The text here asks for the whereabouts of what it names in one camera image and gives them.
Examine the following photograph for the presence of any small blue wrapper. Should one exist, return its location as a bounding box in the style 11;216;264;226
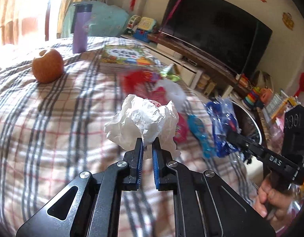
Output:
187;114;216;159

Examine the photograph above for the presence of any stacking ring toy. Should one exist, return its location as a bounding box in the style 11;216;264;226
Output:
243;87;259;109

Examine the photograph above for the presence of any purple water bottle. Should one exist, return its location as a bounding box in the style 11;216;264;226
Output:
71;2;92;54

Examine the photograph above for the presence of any teal covered furniture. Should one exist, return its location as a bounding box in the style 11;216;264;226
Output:
60;1;129;39

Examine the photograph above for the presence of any blue toy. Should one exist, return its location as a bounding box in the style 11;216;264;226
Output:
133;29;152;43

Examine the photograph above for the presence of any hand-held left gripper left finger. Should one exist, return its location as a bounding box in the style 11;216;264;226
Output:
16;138;145;237

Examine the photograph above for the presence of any orange apple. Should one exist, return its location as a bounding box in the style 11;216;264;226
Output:
32;49;64;84

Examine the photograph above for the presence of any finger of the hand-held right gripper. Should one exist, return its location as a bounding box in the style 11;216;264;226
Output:
227;131;269;164

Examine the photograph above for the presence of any white tissue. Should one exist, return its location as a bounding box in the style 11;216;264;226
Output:
104;94;180;158

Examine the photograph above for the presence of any pink stick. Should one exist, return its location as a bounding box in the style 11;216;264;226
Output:
161;0;189;34

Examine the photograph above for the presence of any green picture book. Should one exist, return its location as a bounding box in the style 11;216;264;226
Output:
100;44;163;69

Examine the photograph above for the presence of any ferris wheel toy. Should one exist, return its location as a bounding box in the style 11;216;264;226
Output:
126;15;142;35

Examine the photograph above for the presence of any brown paper bag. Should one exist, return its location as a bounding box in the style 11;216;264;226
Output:
253;70;271;89

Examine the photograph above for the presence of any green snack wrapper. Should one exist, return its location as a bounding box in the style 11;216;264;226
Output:
160;64;181;82

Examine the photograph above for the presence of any red wall ornament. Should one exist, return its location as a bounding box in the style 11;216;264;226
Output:
293;57;304;97

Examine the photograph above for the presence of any white bin with black bag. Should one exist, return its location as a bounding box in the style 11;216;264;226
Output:
230;96;264;147

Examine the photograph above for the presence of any black television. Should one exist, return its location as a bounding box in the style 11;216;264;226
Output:
159;0;273;76

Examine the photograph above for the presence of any red toy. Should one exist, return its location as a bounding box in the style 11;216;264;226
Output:
238;74;250;87

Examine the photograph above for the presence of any white tv cabinet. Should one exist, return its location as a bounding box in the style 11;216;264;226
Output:
120;33;242;100

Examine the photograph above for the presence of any clear storage box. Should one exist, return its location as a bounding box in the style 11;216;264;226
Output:
264;90;301;129

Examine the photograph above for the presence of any orange toy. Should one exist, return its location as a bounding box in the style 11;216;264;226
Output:
259;87;272;104

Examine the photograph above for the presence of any clear white plastic wrapper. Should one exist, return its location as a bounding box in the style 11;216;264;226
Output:
154;78;187;109

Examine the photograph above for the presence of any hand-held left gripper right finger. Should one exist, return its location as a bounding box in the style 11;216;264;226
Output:
152;138;276;237

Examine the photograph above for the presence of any gold figure wall decal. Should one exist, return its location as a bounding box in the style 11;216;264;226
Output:
281;12;295;31

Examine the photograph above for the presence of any person's right hand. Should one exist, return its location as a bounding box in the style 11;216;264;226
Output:
254;177;302;220

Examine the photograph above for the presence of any red orange snack wrapper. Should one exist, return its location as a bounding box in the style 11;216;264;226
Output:
119;70;163;92

